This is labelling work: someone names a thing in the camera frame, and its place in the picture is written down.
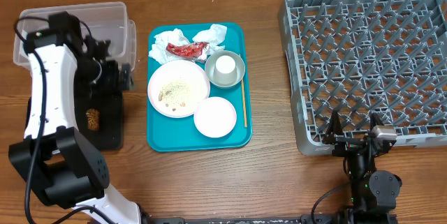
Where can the clear plastic bin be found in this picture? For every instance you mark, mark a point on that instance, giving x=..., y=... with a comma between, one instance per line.
x=106, y=21

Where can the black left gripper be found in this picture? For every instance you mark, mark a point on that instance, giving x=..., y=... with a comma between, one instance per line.
x=112, y=80

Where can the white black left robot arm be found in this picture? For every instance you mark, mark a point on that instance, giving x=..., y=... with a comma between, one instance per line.
x=76, y=95

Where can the red foil wrapper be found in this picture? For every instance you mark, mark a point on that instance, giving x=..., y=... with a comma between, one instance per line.
x=190, y=51

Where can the large pink plate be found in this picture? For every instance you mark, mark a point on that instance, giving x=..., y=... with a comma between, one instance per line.
x=180, y=70

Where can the grey bowl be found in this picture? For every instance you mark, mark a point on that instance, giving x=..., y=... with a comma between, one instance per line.
x=210, y=66

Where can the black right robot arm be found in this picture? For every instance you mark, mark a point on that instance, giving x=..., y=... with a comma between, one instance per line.
x=373, y=192

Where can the white paper cup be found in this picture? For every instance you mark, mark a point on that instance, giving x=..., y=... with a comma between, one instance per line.
x=225, y=70

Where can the wooden chopstick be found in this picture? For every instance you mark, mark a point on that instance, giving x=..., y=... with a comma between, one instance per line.
x=244, y=105

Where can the teal serving tray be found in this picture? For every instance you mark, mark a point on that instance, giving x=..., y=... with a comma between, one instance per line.
x=166, y=134

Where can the rice food scraps pile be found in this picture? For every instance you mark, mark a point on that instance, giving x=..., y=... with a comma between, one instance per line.
x=175, y=95

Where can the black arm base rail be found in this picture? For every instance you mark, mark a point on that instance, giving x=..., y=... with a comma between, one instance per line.
x=303, y=219

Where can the black plastic tray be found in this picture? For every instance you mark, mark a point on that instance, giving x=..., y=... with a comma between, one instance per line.
x=63, y=109

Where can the white napkin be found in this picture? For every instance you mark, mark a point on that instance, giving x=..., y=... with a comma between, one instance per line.
x=214, y=36
x=158, y=50

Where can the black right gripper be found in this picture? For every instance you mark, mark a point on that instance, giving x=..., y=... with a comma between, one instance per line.
x=346, y=144

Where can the grey dishwasher rack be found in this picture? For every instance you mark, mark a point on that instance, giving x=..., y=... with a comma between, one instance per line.
x=360, y=57

